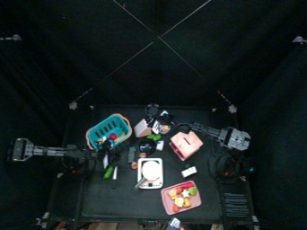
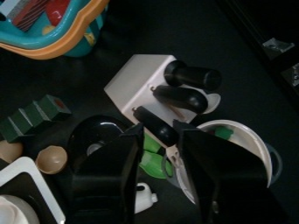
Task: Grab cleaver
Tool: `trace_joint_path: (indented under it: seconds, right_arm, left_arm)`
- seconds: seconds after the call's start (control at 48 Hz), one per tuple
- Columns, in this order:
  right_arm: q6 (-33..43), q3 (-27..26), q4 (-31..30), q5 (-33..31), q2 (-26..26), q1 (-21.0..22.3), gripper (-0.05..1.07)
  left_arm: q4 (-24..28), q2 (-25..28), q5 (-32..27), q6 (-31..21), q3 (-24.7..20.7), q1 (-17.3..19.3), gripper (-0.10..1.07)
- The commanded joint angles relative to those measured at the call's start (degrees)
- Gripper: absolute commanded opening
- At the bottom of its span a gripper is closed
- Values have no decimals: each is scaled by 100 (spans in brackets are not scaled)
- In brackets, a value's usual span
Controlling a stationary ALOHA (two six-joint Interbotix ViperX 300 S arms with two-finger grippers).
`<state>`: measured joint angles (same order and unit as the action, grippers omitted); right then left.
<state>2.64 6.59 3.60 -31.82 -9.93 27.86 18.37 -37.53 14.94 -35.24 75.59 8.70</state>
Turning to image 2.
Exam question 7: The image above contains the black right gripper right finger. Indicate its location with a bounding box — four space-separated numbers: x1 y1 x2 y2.
172 119 292 224

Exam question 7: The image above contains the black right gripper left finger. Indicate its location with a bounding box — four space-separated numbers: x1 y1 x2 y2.
69 122 146 224

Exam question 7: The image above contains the black-handled toy cleaver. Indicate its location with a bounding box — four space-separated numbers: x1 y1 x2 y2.
132 105 182 148

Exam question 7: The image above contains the green toy vegetable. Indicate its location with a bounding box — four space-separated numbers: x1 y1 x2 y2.
139 131 174 179

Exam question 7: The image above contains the small white toy bottle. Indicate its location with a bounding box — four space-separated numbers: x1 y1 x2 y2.
134 182 160 215

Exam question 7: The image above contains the black toy frying pan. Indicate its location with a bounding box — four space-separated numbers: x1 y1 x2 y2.
67 115 131 177

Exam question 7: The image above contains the tan egg shell half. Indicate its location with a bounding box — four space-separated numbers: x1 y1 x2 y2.
35 145 69 176
0 139 24 164

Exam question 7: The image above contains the small green piece in bowl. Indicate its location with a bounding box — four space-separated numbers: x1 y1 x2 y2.
212 125 235 141

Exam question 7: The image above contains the white round cup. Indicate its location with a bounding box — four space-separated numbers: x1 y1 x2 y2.
0 194 41 224

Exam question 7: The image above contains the dark green segmented toy block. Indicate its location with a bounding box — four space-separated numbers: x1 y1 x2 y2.
0 94 73 144

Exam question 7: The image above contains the white knife block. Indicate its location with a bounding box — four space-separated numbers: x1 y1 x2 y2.
103 53 222 138

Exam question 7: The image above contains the teal basket with orange rim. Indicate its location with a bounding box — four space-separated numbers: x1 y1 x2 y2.
0 0 111 61

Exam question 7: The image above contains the yellow toy food piece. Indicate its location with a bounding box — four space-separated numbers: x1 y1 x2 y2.
41 24 56 36

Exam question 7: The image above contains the red toy food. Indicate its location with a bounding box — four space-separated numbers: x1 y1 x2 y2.
44 0 72 27

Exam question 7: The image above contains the brown striped toy food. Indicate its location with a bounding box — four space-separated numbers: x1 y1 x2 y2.
11 0 51 32

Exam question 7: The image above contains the white grey toy piece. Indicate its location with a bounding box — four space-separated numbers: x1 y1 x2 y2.
0 0 25 19

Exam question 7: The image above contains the white bowl with grey handles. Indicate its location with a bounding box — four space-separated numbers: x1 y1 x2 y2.
160 119 284 206

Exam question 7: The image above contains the black-handled toy knife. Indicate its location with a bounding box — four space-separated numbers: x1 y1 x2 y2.
163 59 223 92
151 84 211 115

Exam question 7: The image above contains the silver frame bracket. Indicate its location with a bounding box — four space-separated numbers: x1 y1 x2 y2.
262 37 295 61

